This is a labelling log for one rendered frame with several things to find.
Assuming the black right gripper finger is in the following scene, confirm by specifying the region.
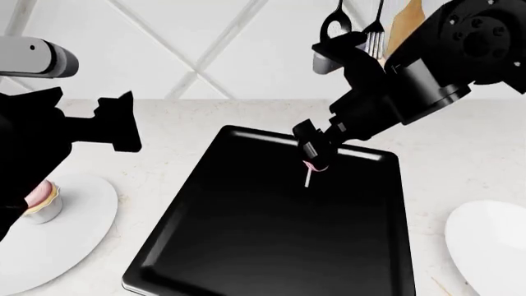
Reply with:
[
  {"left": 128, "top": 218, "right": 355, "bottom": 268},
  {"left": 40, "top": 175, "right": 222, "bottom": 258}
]
[
  {"left": 315, "top": 131, "right": 340, "bottom": 173},
  {"left": 292, "top": 118, "right": 325, "bottom": 163}
]

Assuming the pink lollipop with white stick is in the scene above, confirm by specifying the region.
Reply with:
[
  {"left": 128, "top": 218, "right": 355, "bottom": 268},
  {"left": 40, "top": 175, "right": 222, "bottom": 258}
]
[{"left": 302, "top": 159, "right": 330, "bottom": 190}]

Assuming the pink frosted cupcake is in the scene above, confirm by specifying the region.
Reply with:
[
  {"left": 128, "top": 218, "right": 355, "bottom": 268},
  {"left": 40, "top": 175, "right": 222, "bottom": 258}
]
[{"left": 22, "top": 180, "right": 63, "bottom": 225}]

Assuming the black rectangular tray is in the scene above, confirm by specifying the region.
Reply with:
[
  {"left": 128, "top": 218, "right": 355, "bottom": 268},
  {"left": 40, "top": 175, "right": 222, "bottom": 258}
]
[{"left": 122, "top": 124, "right": 417, "bottom": 296}]

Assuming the white round plate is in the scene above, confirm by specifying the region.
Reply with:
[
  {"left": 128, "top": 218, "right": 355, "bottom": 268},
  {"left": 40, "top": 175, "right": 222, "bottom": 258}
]
[
  {"left": 445, "top": 200, "right": 526, "bottom": 296},
  {"left": 0, "top": 173, "right": 119, "bottom": 296}
]

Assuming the small grey cylinder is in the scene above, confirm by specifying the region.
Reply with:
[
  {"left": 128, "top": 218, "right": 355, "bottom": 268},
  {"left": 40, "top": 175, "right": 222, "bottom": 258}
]
[{"left": 311, "top": 50, "right": 344, "bottom": 76}]

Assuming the large grey cylinder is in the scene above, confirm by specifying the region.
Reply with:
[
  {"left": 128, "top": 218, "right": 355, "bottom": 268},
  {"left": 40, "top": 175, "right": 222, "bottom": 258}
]
[{"left": 0, "top": 35, "right": 80, "bottom": 79}]

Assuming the wooden hanging spatula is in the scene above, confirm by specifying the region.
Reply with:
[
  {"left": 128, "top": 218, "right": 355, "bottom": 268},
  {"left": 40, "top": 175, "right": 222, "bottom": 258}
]
[{"left": 381, "top": 0, "right": 427, "bottom": 67}]

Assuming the black hanging ladle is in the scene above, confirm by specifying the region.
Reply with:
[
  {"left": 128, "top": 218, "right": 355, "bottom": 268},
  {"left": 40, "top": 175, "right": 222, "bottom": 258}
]
[{"left": 319, "top": 0, "right": 354, "bottom": 40}]

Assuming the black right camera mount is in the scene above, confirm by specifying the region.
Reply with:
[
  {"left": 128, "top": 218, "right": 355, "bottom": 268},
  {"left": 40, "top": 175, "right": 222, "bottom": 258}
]
[{"left": 311, "top": 30, "right": 388, "bottom": 94}]

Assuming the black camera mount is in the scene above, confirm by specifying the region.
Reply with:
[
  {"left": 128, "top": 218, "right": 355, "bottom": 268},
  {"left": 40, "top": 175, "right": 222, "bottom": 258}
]
[
  {"left": 62, "top": 90, "right": 143, "bottom": 153},
  {"left": 311, "top": 30, "right": 388, "bottom": 94}
]

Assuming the silver fork with black handle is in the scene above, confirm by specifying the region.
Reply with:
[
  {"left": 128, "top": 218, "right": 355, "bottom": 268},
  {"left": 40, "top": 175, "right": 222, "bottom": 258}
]
[{"left": 362, "top": 0, "right": 386, "bottom": 60}]

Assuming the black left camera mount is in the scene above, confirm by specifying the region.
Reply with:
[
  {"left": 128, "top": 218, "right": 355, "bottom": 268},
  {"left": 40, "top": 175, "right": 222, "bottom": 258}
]
[{"left": 62, "top": 90, "right": 143, "bottom": 153}]

